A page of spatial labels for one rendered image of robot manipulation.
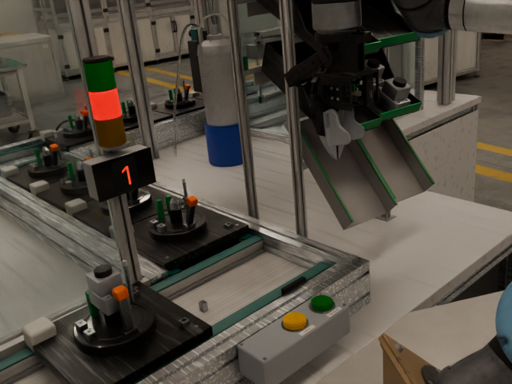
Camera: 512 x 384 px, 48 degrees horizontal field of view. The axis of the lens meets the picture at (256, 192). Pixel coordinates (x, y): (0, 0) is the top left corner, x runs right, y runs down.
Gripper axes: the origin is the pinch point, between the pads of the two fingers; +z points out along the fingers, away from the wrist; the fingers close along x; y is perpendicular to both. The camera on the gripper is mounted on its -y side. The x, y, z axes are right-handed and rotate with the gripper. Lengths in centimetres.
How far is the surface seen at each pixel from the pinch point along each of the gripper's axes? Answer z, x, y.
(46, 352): 26, -47, -24
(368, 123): 2.6, 23.7, -10.8
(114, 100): -10.8, -23.4, -29.4
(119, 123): -6.7, -23.3, -29.4
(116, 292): 15.8, -37.1, -14.4
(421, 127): 40, 132, -67
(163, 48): 99, 497, -826
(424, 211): 37, 57, -18
